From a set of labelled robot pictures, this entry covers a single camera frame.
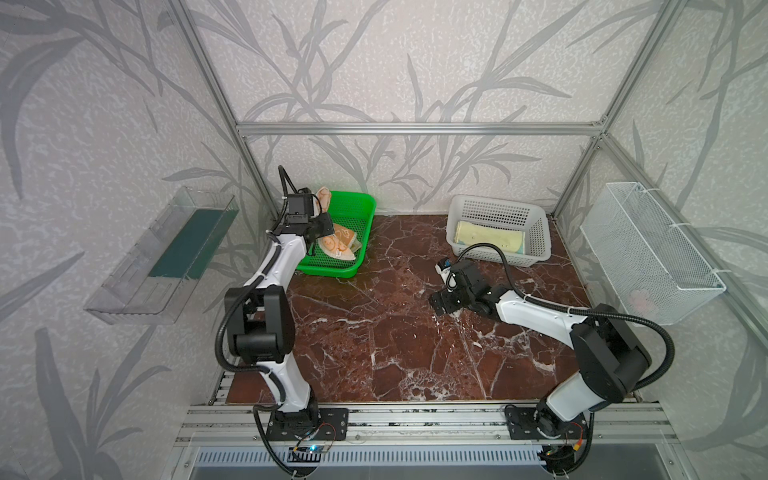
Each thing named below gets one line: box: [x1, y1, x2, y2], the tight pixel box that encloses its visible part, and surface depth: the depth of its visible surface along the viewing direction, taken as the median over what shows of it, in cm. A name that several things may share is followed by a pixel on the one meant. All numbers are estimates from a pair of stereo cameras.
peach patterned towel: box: [314, 186, 363, 261], surface depth 95 cm
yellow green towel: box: [453, 221, 526, 254], surface depth 111 cm
